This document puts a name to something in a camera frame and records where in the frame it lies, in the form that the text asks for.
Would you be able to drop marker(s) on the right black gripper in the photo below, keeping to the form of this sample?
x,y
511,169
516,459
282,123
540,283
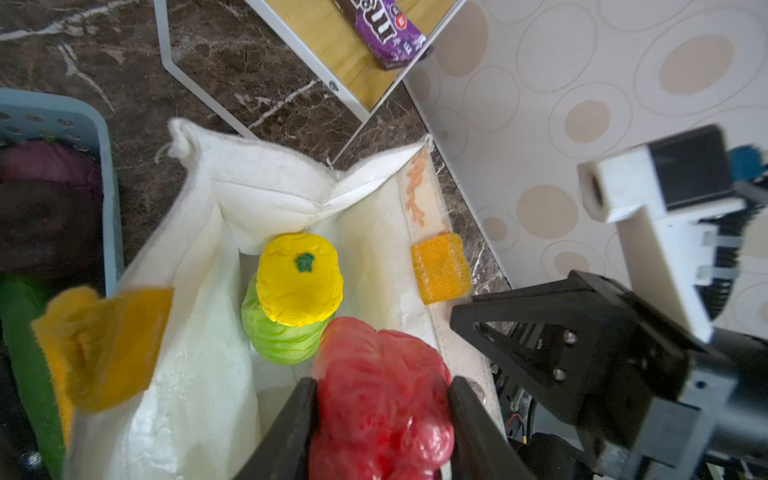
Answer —
x,y
650,401

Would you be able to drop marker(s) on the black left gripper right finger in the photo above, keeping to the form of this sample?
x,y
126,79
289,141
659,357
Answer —
x,y
480,451

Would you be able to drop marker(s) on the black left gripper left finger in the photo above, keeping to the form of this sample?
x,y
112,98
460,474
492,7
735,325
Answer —
x,y
283,453

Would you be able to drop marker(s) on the red toy pepper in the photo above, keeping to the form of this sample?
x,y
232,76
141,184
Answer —
x,y
383,409

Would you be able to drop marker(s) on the green toy cabbage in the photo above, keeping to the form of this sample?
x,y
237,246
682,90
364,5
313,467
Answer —
x,y
275,342

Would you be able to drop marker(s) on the white grocery bag yellow handles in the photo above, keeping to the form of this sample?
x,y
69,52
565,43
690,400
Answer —
x,y
212,398

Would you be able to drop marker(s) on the yellow toy bell pepper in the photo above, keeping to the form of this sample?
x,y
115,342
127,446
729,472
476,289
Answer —
x,y
299,281

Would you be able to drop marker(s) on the dark toy eggplant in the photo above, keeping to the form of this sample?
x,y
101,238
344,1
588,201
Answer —
x,y
48,230

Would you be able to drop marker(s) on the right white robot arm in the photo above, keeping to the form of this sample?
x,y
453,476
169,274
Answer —
x,y
681,206

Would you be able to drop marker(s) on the green toy cucumber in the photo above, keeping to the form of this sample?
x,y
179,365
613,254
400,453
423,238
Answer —
x,y
23,300

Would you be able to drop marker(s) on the dark candy packet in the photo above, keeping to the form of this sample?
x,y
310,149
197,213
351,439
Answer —
x,y
393,39

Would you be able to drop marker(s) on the blue perforated plastic basket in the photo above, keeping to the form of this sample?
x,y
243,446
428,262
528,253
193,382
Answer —
x,y
64,140

